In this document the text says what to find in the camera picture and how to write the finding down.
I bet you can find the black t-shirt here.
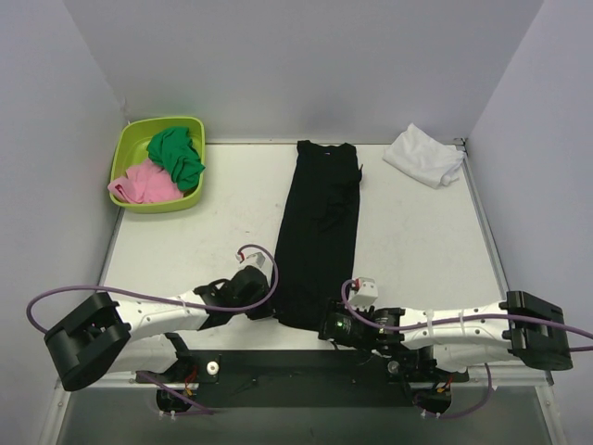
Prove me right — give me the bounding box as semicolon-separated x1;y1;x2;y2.
271;140;362;331

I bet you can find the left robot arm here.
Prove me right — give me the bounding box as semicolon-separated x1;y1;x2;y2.
44;265;277;391

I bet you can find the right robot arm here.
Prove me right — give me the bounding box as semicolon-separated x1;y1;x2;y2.
319;291;573;383

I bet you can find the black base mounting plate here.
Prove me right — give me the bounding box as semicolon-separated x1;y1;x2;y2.
133;350;472;409

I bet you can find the pink t-shirt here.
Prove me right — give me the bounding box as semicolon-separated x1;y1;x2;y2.
107;159;183;204

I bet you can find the lime green plastic tub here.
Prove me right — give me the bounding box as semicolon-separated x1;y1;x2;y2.
109;116;206;214

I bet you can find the green t-shirt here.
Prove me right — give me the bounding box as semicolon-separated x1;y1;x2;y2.
146;126;205;192

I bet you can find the white folded t-shirt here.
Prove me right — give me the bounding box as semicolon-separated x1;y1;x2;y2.
383;123;465;189

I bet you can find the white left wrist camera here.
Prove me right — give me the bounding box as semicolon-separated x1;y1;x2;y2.
235;252;267;269

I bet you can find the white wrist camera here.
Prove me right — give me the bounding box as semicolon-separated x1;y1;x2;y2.
348;277;379;309
235;252;267;269

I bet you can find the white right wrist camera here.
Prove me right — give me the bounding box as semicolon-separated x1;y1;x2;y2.
348;277;379;309

